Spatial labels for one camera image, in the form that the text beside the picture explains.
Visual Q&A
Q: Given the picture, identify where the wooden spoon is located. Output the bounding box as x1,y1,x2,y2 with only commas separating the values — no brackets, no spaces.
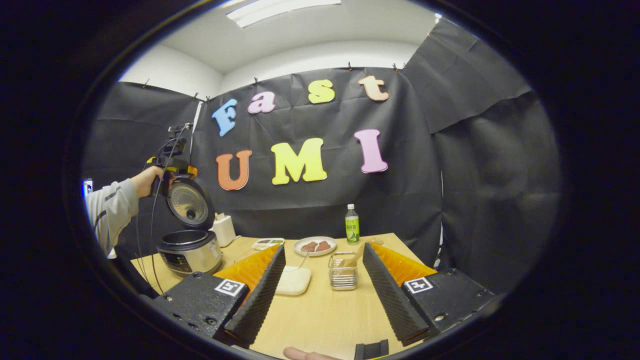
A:
336,239,385,277

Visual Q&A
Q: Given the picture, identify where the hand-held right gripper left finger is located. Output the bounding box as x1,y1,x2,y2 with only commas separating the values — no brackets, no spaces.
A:
150,243,287,349

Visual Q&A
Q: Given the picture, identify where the white round plate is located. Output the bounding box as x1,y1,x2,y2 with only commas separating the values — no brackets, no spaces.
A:
293,236,338,258

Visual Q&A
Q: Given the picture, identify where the white rice container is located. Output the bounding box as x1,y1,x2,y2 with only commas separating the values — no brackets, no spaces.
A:
275,265,312,296

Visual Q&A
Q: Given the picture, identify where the large ceiling light panel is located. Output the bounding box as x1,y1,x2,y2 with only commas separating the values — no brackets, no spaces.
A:
225,0,343,28

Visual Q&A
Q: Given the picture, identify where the black table clamp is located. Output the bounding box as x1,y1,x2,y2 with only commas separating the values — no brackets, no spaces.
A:
354,339,390,360

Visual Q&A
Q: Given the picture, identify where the white toaster with bread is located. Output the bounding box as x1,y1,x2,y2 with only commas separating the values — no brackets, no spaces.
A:
210,212,237,248

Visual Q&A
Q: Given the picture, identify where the dark grey rice cooker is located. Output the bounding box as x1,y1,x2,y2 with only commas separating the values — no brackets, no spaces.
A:
156,178,224,277

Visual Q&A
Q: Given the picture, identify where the green drink bottle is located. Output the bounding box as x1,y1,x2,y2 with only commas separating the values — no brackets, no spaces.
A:
344,203,360,245

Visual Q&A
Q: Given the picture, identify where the white divided grain dish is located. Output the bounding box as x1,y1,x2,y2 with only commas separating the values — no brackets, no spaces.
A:
251,237,286,251

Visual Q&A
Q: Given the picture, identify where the wire chopstick holder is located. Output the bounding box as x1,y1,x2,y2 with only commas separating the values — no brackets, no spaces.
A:
328,251,359,292

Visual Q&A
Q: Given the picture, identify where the black backdrop cloth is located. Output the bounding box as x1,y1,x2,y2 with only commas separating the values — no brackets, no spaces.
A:
82,19,561,293

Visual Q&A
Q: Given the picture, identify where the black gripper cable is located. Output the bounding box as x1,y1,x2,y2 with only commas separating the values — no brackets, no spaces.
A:
135,125,193,296

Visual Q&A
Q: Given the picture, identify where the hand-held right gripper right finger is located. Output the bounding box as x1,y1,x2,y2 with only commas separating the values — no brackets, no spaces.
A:
362,242,498,347

